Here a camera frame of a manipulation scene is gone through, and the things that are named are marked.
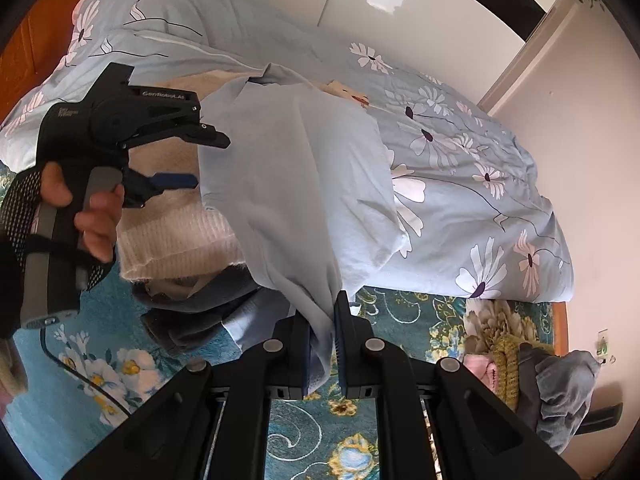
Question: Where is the grey-blue floral duvet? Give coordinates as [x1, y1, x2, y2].
[1, 0, 574, 302]

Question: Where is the grey folded garment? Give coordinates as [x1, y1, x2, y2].
[515, 344, 601, 454]

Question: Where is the mustard knit folded garment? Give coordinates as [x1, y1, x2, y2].
[492, 334, 521, 412]

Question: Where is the teal floral bed blanket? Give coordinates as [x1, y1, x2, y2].
[0, 159, 557, 480]

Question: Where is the black cable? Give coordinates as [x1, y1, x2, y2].
[38, 326, 132, 418]

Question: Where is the person's left hand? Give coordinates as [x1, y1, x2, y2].
[39, 160, 126, 265]

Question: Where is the dark grey garment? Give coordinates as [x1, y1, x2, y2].
[132, 264, 290, 356]

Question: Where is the orange wooden headboard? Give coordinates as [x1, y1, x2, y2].
[1, 0, 79, 117]

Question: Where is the light blue t-shirt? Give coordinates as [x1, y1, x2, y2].
[198, 64, 407, 389]

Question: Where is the white glossy wardrobe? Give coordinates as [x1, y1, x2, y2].
[268, 0, 559, 103]

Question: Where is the pink folded garment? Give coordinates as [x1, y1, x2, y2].
[463, 354, 498, 393]

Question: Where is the beige knit sweater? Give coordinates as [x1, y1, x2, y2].
[117, 70, 250, 282]

